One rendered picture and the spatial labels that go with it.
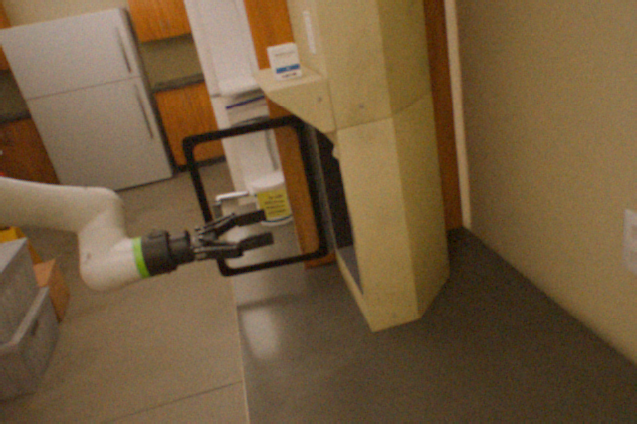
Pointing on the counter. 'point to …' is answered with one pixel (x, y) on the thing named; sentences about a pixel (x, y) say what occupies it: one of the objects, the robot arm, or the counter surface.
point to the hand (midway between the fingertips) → (264, 226)
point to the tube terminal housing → (382, 147)
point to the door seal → (308, 180)
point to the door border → (304, 173)
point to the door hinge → (320, 186)
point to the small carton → (284, 61)
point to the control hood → (301, 96)
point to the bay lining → (334, 191)
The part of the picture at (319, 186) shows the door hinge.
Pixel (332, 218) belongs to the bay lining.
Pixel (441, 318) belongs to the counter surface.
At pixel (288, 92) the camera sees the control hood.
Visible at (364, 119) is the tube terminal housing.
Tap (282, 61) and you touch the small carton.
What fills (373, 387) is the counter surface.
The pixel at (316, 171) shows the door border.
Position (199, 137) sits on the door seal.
